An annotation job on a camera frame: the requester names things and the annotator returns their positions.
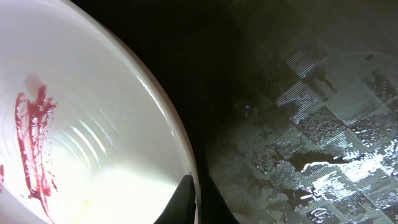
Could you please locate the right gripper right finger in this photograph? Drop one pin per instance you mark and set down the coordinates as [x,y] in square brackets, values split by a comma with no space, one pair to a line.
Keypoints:
[214,202]

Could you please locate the large dark brown tray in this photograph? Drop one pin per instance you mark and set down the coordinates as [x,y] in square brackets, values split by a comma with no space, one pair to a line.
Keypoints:
[290,106]

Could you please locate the white plate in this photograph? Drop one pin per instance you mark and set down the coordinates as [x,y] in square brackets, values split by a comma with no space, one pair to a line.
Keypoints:
[87,133]

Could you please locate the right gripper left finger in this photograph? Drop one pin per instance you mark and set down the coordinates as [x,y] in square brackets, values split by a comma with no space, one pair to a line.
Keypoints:
[181,207]

